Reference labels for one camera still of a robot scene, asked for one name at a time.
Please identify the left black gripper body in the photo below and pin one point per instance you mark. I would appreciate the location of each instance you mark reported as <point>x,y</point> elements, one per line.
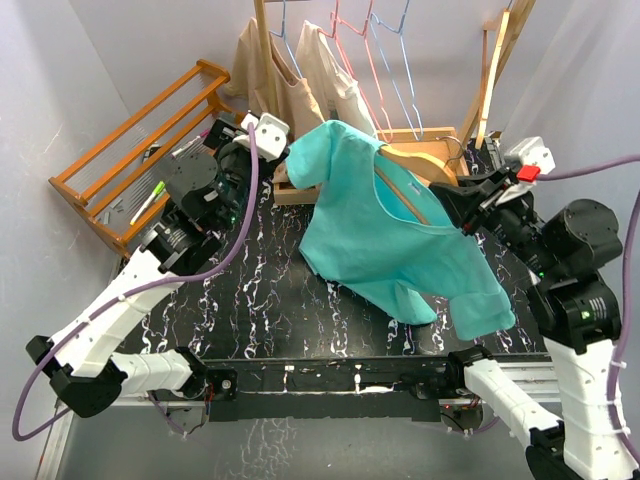
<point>233,161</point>

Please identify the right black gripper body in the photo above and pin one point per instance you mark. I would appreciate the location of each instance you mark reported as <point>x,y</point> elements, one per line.
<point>509,218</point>

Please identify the teal t shirt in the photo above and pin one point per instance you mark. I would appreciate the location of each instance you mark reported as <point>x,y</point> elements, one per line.
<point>379,232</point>

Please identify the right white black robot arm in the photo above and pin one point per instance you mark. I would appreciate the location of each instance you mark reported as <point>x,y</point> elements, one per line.
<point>577,315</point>

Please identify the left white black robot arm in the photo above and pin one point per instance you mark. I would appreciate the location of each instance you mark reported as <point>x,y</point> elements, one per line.
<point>213,187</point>

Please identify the white printed t shirt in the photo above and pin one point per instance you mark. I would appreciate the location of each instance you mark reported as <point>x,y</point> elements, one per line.
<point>336,91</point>

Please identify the blue hanger under beige shirt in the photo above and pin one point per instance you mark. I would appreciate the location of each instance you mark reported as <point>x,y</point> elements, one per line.
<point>282,34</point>

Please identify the purple cap marker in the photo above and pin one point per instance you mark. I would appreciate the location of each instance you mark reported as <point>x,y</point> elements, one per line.
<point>198,140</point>

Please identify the green cap marker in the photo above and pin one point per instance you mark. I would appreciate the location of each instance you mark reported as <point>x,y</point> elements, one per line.
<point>156,192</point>

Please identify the orange wooden shelf rack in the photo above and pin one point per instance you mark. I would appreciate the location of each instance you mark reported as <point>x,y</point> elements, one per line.
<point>109,183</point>

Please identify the wooden clothes rack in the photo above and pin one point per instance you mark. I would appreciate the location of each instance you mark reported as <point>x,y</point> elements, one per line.
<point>442,142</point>

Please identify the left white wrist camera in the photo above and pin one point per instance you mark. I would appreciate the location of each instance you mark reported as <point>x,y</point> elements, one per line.
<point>270,134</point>

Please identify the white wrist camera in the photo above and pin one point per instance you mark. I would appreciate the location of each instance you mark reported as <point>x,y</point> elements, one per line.
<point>529,159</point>
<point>270,134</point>

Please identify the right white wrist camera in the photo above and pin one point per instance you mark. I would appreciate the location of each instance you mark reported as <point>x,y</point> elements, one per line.
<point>529,159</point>

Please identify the pink wire hanger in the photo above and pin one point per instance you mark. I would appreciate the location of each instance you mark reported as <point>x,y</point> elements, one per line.
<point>353,46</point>

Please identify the blue wire hanger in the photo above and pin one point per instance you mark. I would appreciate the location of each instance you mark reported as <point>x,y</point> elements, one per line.
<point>399,71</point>

